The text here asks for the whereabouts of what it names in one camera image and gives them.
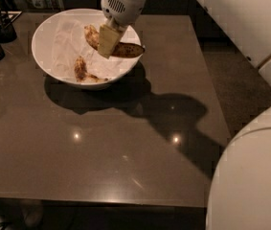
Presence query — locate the white bowl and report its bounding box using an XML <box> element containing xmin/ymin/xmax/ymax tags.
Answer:
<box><xmin>31</xmin><ymin>8</ymin><xmax>143</xmax><ymax>92</ymax></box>

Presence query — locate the spotted banana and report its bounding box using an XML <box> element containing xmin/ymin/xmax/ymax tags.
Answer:
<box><xmin>84</xmin><ymin>25</ymin><xmax>145</xmax><ymax>58</ymax></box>
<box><xmin>74</xmin><ymin>56</ymin><xmax>107</xmax><ymax>83</ymax></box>

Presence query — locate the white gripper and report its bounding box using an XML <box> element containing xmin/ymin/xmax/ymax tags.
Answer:
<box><xmin>98</xmin><ymin>0</ymin><xmax>146</xmax><ymax>58</ymax></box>

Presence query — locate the white paper liner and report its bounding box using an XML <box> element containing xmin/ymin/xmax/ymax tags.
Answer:
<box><xmin>51</xmin><ymin>10</ymin><xmax>141</xmax><ymax>86</ymax></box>

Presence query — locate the dark cabinet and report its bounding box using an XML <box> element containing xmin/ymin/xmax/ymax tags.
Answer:
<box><xmin>62</xmin><ymin>0</ymin><xmax>226</xmax><ymax>40</ymax></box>

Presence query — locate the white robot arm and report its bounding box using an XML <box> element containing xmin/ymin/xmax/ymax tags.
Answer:
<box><xmin>102</xmin><ymin>0</ymin><xmax>271</xmax><ymax>230</ymax></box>

